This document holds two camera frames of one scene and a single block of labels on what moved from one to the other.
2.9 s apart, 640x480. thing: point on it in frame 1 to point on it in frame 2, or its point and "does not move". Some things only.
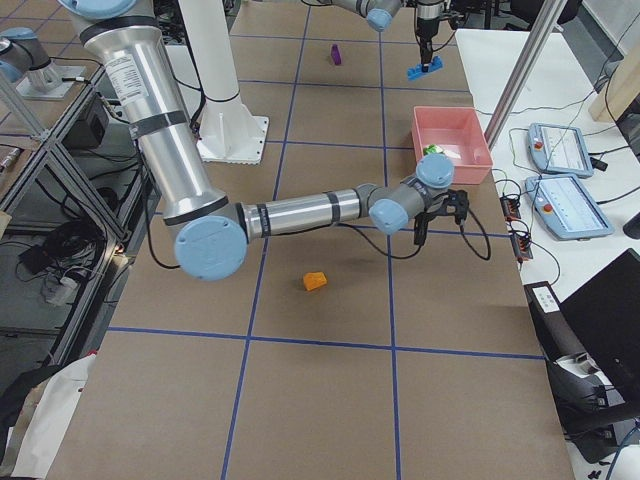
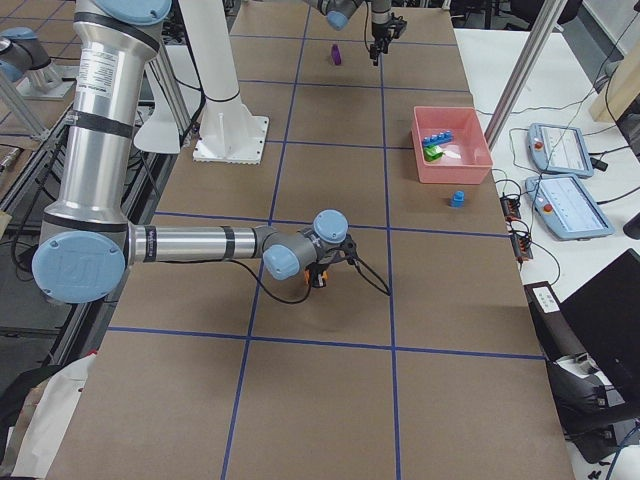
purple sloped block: x=335 y=54 does not move
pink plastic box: x=459 y=132 does not move
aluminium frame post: x=535 y=46 does not move
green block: x=430 y=149 does not move
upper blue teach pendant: x=558 y=149 does not move
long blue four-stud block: x=416 y=71 to x=437 y=138
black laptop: x=603 y=318 does not move
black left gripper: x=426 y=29 to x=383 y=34
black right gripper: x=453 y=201 to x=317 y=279
